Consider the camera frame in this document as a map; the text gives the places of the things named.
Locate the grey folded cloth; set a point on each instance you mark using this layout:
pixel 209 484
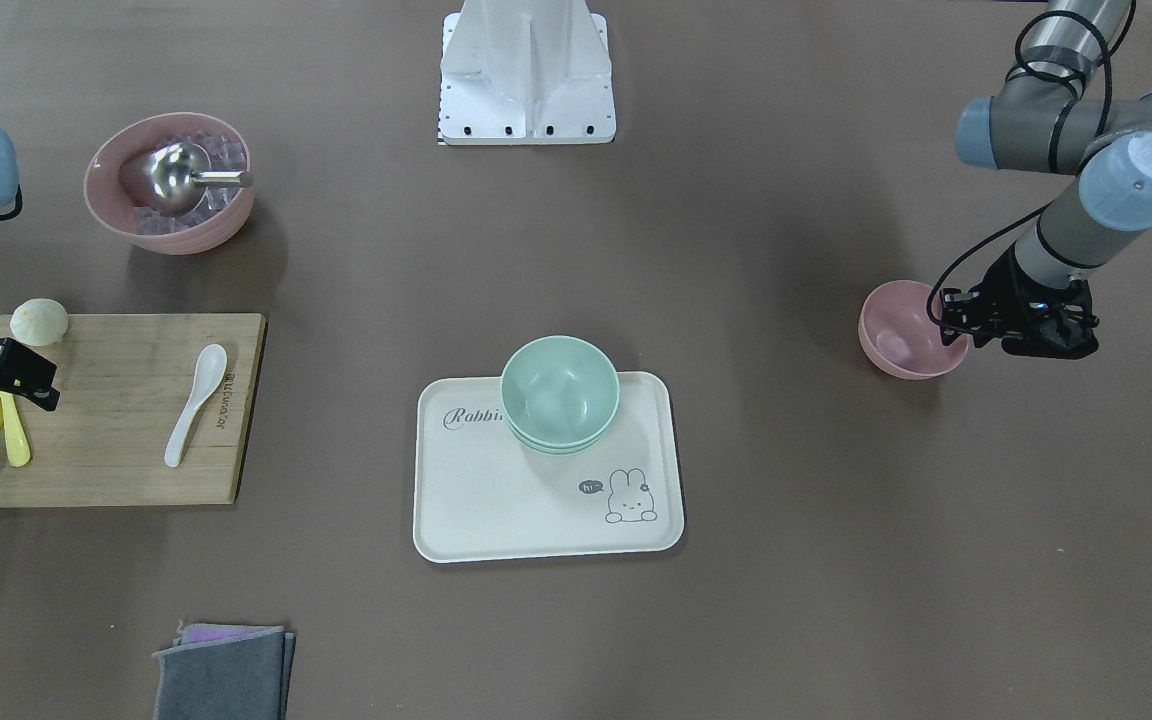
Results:
pixel 225 671

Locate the pink bowl with ice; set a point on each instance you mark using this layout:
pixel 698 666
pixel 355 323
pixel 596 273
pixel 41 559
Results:
pixel 219 215

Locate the white ceramic spoon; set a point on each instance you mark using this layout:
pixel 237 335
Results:
pixel 210 370

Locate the wooden cutting board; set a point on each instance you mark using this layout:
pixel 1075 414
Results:
pixel 122 381

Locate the cream rabbit tray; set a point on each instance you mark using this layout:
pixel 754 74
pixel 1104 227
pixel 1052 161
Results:
pixel 479 494

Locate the yellow plastic knife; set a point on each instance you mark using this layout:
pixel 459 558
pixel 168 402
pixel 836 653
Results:
pixel 16 441

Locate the white steamed bun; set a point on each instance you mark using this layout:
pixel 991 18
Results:
pixel 39 322

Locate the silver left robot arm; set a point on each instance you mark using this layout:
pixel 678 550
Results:
pixel 1042 121

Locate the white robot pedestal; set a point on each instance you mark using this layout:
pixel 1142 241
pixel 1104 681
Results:
pixel 518 73

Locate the metal ice scoop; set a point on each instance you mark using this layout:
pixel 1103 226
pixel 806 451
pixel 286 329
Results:
pixel 176 178

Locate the green bowl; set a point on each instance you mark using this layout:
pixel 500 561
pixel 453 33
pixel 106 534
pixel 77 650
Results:
pixel 559 394

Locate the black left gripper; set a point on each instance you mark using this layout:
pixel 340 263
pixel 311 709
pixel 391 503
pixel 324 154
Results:
pixel 1004 283

